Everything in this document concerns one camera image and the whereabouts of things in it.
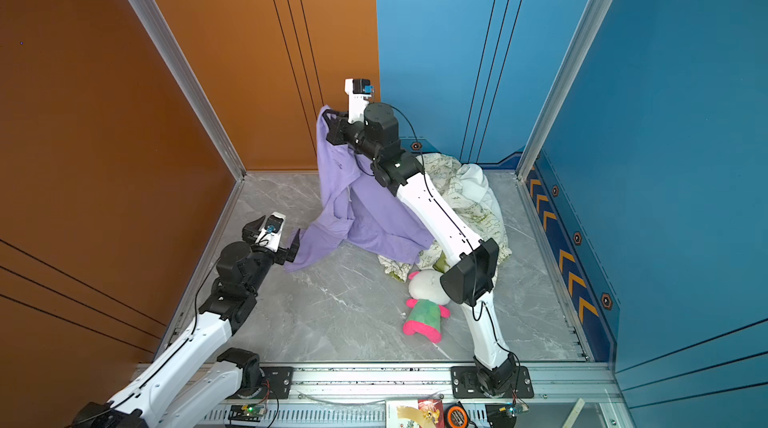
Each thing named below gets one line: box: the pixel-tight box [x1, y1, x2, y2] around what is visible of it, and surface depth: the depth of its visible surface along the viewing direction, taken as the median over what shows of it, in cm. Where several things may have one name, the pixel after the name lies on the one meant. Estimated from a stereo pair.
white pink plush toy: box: [402, 269, 451, 344], surface depth 82 cm
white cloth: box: [458, 163, 506, 231], surface depth 105 cm
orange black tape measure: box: [444, 401, 469, 428], surface depth 68 cm
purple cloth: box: [285, 105, 435, 272], surface depth 91 cm
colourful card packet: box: [386, 399, 445, 428], surface depth 68 cm
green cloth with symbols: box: [432, 250, 451, 274], surface depth 93 cm
